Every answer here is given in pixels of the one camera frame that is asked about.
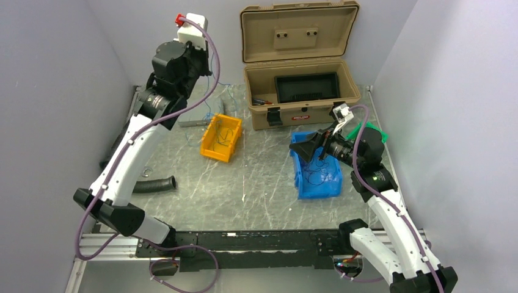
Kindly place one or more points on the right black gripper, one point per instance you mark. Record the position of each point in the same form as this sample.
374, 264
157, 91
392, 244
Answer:
322, 143

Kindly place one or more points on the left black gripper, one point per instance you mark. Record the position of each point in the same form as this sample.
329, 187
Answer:
201, 61

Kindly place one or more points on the green plastic bin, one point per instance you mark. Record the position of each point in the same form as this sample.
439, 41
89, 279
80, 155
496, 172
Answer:
354, 133

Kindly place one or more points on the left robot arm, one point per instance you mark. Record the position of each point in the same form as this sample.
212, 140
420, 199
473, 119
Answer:
176, 68

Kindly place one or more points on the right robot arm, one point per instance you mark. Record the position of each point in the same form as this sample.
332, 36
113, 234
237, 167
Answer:
409, 265

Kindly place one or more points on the blue plastic bin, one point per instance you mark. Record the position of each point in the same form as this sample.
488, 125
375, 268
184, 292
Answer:
317, 179

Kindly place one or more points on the black toolbox tray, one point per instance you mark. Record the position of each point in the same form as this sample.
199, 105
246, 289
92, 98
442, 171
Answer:
307, 87

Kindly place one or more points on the grey plastic case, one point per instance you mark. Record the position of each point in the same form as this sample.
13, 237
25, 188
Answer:
202, 114

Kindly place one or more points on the orange plastic bin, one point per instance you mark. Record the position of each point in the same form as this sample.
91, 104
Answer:
220, 138

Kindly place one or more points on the tan plastic toolbox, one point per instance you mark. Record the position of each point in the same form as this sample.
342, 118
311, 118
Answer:
293, 39

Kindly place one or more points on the silver wrench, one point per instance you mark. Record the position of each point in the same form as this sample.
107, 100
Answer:
146, 172

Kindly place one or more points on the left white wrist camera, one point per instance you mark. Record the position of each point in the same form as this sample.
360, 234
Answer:
189, 33

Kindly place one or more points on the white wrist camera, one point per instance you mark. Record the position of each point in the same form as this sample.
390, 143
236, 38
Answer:
343, 116
189, 33

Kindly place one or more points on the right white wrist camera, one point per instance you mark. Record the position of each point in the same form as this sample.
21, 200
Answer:
343, 116

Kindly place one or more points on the red handled screwdriver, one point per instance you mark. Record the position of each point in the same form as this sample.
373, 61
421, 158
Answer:
260, 102

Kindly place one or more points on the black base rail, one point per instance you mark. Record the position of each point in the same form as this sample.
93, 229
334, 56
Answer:
260, 249

